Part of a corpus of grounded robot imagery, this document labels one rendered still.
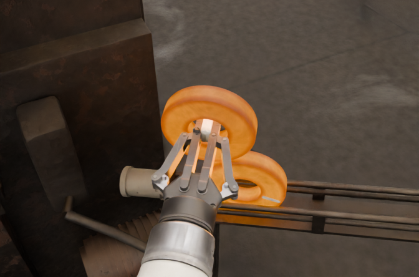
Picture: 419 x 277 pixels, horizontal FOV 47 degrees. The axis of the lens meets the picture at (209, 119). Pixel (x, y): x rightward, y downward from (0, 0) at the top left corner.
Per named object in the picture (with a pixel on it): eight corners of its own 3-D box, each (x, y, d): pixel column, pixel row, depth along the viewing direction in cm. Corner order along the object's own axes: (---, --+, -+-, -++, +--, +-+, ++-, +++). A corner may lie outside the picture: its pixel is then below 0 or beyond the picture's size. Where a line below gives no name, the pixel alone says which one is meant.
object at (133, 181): (132, 178, 98) (125, 159, 94) (174, 181, 96) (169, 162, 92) (123, 203, 94) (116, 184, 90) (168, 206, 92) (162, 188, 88)
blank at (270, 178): (195, 186, 94) (191, 201, 92) (215, 138, 83) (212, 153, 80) (270, 209, 95) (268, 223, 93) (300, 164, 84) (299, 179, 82)
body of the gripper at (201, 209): (156, 242, 67) (170, 186, 73) (216, 251, 66) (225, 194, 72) (150, 215, 62) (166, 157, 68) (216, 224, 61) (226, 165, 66)
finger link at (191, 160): (190, 203, 69) (180, 202, 69) (201, 143, 76) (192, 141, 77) (189, 188, 66) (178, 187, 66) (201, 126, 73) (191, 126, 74)
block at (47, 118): (43, 178, 107) (12, 102, 90) (79, 166, 110) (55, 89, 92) (54, 216, 101) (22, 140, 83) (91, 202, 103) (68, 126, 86)
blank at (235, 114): (158, 81, 75) (152, 96, 73) (257, 87, 72) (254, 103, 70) (172, 143, 87) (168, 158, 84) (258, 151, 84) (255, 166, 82)
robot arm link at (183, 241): (211, 294, 63) (218, 252, 67) (211, 264, 56) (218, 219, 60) (144, 283, 64) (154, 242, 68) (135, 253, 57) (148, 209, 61)
